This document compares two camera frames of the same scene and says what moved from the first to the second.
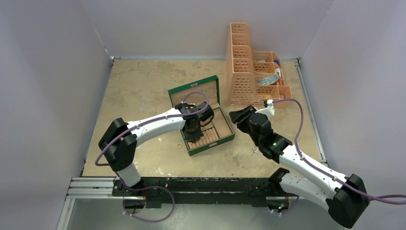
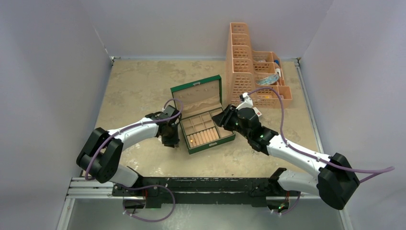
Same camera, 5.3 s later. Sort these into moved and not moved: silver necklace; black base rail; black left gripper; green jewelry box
Moved: black left gripper
Not moved: silver necklace; green jewelry box; black base rail
